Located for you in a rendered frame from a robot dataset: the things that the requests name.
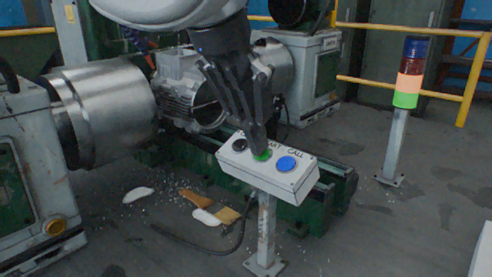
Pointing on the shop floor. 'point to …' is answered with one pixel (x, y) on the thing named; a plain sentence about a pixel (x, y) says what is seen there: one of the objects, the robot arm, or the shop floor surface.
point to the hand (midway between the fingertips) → (255, 135)
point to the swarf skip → (28, 50)
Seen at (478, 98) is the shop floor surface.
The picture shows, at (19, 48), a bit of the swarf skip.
